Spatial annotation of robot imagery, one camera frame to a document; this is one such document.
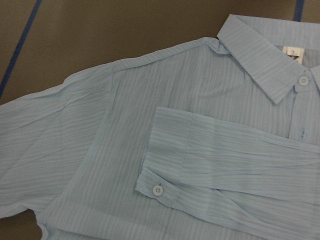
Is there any light blue button-up shirt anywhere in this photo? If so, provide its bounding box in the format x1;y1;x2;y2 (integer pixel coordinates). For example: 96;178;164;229
0;15;320;240

